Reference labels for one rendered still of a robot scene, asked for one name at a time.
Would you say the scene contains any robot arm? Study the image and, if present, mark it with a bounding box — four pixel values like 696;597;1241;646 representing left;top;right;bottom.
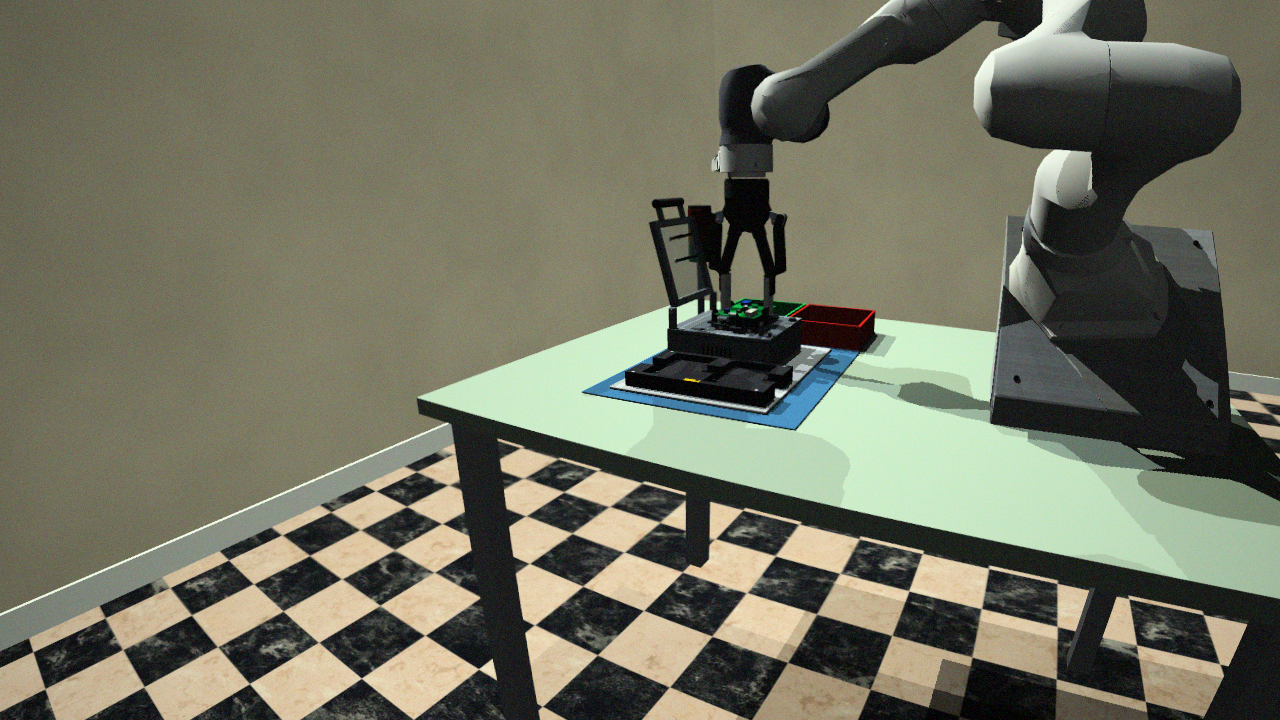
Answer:
712;0;1242;340

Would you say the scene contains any green open-top bin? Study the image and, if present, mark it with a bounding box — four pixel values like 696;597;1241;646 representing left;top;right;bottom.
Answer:
733;299;806;316

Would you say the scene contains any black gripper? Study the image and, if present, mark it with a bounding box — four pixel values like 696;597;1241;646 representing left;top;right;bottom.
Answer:
708;179;787;315

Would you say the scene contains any red open-top bin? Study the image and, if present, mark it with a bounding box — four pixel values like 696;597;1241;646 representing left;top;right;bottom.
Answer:
791;304;876;351

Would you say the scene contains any green circuit board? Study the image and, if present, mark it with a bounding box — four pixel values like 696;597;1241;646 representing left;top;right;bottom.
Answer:
716;300;764;319

